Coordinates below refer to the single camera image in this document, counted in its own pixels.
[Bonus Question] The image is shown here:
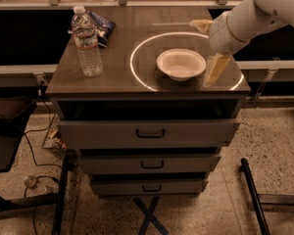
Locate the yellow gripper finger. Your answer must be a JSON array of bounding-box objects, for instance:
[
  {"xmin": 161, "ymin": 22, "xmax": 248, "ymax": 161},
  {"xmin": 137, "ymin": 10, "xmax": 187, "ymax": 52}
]
[
  {"xmin": 204, "ymin": 54, "xmax": 230, "ymax": 87},
  {"xmin": 189, "ymin": 20, "xmax": 213, "ymax": 33}
]

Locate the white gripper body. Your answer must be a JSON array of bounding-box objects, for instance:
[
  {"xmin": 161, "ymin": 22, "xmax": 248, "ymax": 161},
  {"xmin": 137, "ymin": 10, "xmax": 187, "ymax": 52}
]
[{"xmin": 209, "ymin": 11, "xmax": 249, "ymax": 55}]

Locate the white paper bowl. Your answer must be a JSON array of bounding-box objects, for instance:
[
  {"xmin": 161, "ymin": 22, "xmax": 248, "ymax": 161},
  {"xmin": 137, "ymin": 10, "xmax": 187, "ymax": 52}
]
[{"xmin": 157, "ymin": 49, "xmax": 206, "ymax": 81}]

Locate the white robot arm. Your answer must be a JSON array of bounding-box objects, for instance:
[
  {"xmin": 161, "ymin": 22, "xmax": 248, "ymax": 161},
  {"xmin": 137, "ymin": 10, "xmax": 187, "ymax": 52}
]
[{"xmin": 189, "ymin": 0, "xmax": 294, "ymax": 85}]

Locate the blue chip bag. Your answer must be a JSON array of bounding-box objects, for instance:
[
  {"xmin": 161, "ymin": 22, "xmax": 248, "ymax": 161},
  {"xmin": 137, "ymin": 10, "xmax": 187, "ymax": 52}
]
[{"xmin": 87, "ymin": 11, "xmax": 116, "ymax": 48}]

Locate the grey drawer cabinet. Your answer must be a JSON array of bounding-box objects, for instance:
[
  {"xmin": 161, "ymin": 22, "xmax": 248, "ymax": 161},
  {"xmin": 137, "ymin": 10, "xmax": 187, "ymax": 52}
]
[{"xmin": 46, "ymin": 7, "xmax": 250, "ymax": 183}]

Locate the black metal stand leg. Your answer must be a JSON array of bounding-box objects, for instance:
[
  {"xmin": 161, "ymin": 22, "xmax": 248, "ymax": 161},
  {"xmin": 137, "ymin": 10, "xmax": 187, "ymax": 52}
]
[{"xmin": 240, "ymin": 158, "xmax": 270, "ymax": 235}]

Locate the middle grey drawer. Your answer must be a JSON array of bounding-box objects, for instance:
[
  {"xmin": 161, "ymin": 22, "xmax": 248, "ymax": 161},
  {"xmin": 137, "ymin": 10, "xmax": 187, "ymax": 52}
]
[{"xmin": 78, "ymin": 154, "xmax": 221, "ymax": 174}]

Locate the grey drawer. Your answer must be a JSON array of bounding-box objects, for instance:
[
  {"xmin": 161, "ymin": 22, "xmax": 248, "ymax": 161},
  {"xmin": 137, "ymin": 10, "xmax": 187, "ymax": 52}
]
[
  {"xmin": 90, "ymin": 178, "xmax": 208, "ymax": 196},
  {"xmin": 78, "ymin": 154, "xmax": 221, "ymax": 174},
  {"xmin": 59, "ymin": 119, "xmax": 239, "ymax": 150}
]

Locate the clear plastic water bottle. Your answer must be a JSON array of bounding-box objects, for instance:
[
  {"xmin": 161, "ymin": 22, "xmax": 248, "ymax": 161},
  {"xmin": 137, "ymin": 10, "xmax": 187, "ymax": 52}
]
[{"xmin": 71, "ymin": 6, "xmax": 103, "ymax": 76}]

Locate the top grey drawer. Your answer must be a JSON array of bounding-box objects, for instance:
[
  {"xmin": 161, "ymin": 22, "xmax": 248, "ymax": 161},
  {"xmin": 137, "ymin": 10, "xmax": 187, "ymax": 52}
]
[{"xmin": 59, "ymin": 119, "xmax": 239, "ymax": 150}]

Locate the blue tape cross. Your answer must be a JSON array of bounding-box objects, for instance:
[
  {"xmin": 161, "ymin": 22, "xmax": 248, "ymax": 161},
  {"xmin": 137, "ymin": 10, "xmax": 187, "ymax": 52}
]
[{"xmin": 133, "ymin": 197, "xmax": 169, "ymax": 235}]

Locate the bottom grey drawer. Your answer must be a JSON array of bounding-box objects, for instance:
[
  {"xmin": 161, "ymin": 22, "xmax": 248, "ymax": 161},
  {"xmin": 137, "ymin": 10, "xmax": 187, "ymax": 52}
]
[{"xmin": 90, "ymin": 178, "xmax": 208, "ymax": 196}]

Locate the dark chair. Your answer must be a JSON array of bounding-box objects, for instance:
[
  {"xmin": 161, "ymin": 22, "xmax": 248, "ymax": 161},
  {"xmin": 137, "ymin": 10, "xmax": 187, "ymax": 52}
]
[{"xmin": 0, "ymin": 97, "xmax": 37, "ymax": 172}]

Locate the white power adapter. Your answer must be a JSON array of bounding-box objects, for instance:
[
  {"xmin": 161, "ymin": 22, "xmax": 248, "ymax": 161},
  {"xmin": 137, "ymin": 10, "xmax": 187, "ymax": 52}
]
[{"xmin": 23, "ymin": 175, "xmax": 53, "ymax": 196}]

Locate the black power cable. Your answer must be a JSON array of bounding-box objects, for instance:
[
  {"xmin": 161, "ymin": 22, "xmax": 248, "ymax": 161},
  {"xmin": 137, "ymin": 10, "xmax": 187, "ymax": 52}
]
[{"xmin": 23, "ymin": 85, "xmax": 64, "ymax": 235}]

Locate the wire basket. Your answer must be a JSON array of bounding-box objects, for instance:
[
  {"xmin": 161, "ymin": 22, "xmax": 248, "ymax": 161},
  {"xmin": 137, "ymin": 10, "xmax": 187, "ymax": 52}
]
[{"xmin": 42, "ymin": 115, "xmax": 66, "ymax": 159}]

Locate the black table leg frame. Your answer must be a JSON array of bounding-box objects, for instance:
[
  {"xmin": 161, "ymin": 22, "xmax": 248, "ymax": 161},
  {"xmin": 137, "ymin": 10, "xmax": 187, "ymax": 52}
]
[{"xmin": 0, "ymin": 156, "xmax": 70, "ymax": 235}]

